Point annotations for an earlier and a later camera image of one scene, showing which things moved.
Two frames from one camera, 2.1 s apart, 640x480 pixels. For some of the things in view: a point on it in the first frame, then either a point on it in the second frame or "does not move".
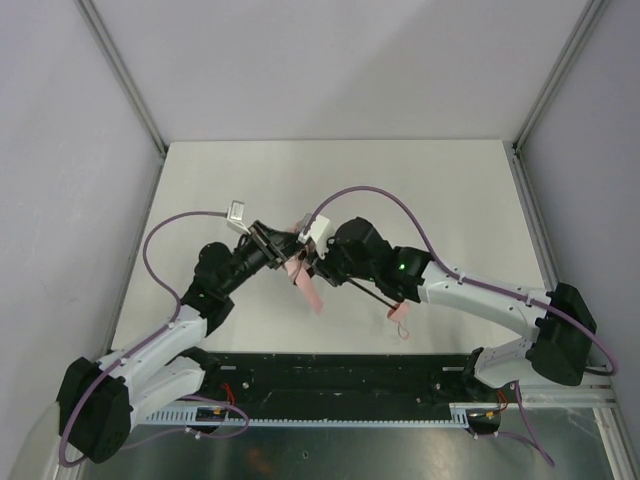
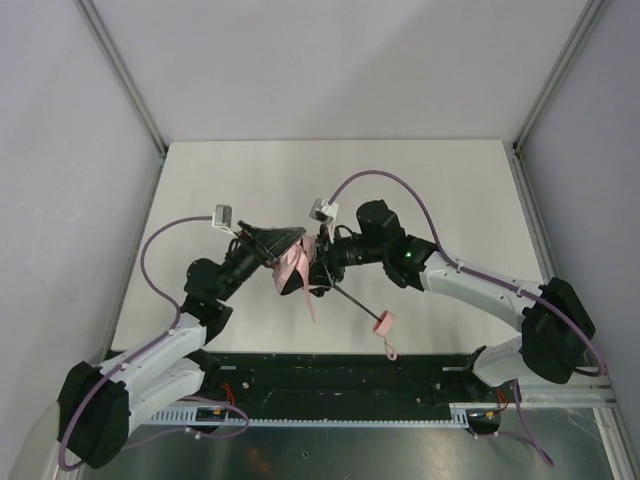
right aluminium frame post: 564,61 does not move
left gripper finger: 286,244 does not move
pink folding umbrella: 396,312 → 299,260
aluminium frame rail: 598,390 does not move
